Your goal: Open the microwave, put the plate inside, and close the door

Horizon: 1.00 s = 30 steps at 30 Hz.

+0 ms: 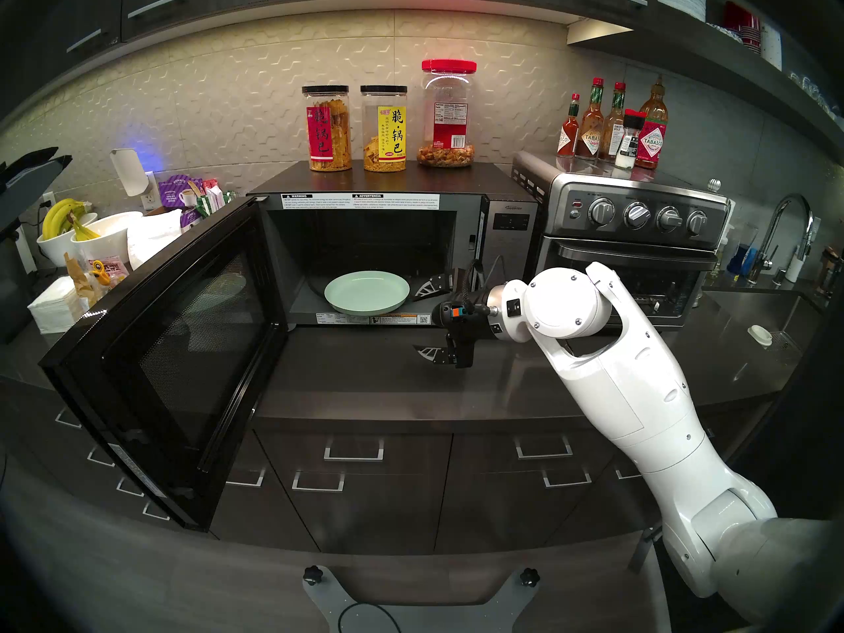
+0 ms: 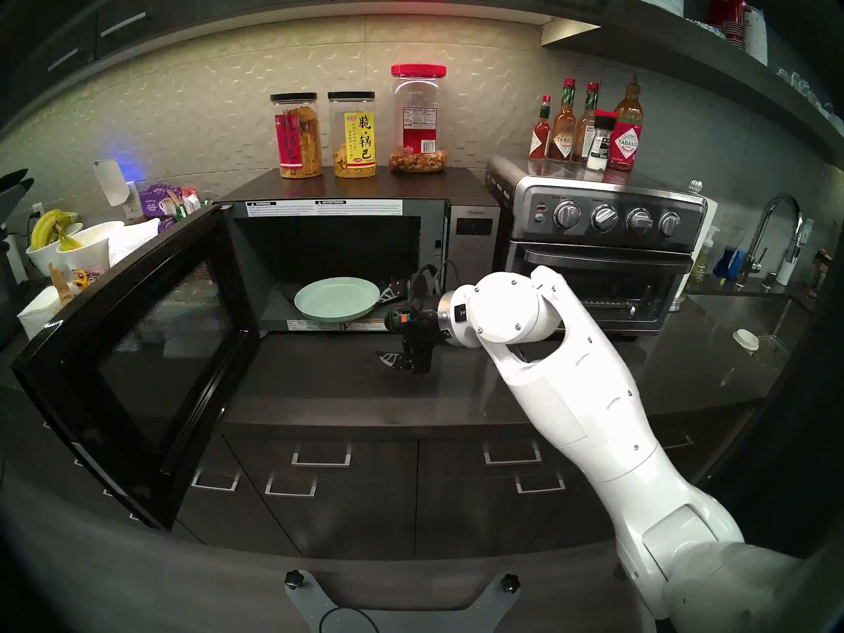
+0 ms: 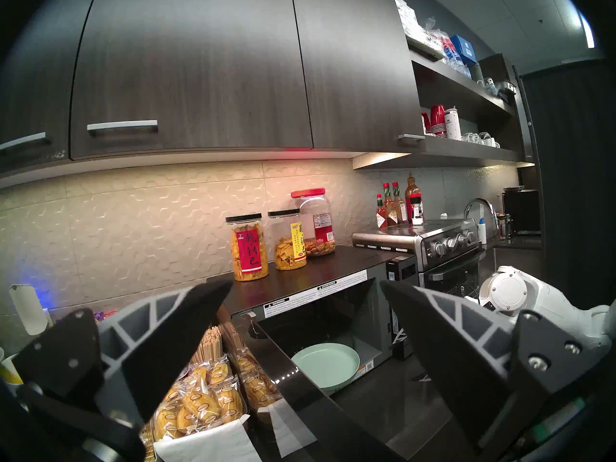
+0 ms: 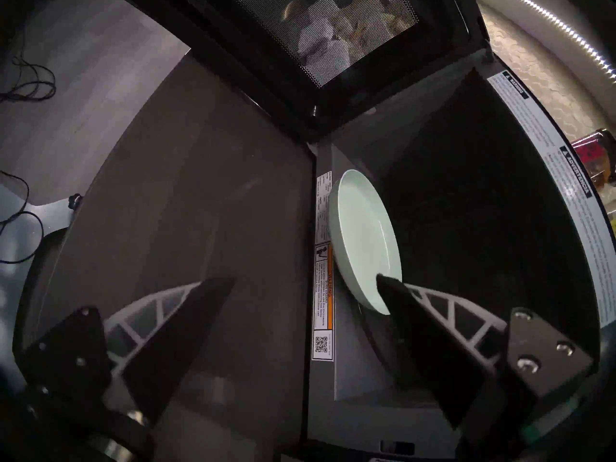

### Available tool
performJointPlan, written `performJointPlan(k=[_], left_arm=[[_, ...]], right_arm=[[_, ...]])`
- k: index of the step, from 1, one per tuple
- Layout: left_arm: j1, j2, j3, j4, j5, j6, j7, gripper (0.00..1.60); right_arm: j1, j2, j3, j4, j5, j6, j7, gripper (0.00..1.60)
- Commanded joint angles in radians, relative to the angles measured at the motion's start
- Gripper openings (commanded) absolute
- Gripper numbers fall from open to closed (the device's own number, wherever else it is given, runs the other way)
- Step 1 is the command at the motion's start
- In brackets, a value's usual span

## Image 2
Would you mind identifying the brown snack packet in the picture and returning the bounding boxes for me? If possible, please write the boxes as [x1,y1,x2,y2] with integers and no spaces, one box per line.
[49,262,78,307]

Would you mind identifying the dark wall shelf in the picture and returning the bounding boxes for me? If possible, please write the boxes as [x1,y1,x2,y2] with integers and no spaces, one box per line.
[539,15,844,171]

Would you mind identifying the white cup stack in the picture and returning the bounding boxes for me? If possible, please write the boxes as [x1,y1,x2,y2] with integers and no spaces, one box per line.
[744,8,769,67]

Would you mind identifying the white paper bag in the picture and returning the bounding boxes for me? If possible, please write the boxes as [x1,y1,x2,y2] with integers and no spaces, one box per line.
[109,218,162,266]

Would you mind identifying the purple snack bag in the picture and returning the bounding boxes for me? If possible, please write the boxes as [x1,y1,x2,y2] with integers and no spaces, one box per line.
[140,185,185,233]

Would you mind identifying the black base cable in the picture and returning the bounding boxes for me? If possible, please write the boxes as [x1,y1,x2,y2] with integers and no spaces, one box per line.
[319,606,381,633]

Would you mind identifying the large orange Tabasco bottle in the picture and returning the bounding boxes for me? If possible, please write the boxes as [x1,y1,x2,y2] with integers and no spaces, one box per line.
[607,76,645,172]

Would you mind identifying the white plug-in wall device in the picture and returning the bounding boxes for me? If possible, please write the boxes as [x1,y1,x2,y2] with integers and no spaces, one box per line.
[92,159,133,207]

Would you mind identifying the yellow banana bunch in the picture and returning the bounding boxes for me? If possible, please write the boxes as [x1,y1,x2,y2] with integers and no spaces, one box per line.
[30,210,81,250]

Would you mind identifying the white paper towel roll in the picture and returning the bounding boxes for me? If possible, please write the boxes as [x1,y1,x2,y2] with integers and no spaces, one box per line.
[669,196,719,313]

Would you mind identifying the chrome kitchen faucet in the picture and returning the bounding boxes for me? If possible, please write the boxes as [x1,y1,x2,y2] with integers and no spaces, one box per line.
[735,195,805,289]

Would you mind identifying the light green plate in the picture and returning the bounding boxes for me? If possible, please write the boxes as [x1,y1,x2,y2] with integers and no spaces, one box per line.
[294,277,381,322]

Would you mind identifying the brown sauce bottle Tabasco label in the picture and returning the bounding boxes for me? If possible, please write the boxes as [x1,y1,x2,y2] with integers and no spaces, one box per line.
[549,78,578,164]

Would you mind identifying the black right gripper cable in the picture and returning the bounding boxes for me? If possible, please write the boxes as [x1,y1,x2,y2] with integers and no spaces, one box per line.
[407,259,462,309]

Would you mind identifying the white napkin stack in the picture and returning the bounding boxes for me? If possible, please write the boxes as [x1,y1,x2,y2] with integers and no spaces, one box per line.
[18,286,63,340]

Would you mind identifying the clear dish soap bottle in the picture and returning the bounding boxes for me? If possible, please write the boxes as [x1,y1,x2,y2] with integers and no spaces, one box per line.
[689,226,719,284]

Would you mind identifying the snack jar pink label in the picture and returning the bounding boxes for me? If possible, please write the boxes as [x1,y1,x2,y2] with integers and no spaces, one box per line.
[270,92,324,179]

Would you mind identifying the stainless steel sink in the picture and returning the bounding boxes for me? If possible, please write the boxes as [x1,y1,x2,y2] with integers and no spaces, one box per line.
[684,294,813,374]

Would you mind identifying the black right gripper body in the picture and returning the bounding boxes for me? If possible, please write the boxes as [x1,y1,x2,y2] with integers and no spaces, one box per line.
[396,303,442,375]

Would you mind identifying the black microwave oven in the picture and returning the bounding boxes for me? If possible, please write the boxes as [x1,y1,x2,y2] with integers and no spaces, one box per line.
[10,167,503,530]

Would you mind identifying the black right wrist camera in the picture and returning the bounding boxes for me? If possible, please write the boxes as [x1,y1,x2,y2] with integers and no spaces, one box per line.
[384,307,424,334]

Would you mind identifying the black countertop appliance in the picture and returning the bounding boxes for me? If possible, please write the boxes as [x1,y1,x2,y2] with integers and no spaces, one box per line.
[0,239,24,349]

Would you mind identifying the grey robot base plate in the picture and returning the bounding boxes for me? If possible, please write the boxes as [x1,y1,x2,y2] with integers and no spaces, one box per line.
[285,572,523,633]

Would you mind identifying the red cup stack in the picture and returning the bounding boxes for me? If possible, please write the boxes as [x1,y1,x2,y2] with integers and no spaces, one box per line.
[707,0,749,51]

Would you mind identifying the snack jar yellow label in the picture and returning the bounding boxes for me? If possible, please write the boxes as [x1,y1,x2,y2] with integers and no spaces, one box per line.
[328,91,378,179]

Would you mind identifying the small red hot sauce bottle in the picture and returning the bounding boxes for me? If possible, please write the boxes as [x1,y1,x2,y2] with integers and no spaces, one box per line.
[529,96,553,162]

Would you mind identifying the dark lower drawer cabinet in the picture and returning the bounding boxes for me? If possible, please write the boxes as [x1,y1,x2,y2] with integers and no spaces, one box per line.
[0,381,766,573]

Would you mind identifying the clear jar red lid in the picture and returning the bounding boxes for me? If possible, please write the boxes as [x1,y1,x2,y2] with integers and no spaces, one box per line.
[389,63,449,174]

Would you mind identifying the large white bowl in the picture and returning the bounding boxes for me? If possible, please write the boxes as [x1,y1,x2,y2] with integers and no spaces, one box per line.
[56,221,126,274]

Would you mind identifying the stainless steel toaster oven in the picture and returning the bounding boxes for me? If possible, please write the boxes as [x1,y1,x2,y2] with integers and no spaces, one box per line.
[486,155,708,337]

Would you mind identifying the brown bottle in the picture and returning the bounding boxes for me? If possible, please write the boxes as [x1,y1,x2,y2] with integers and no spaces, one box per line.
[808,248,833,299]

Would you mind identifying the bananas in white bowl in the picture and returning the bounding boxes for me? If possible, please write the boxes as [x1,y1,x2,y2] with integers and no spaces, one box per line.
[25,223,85,276]

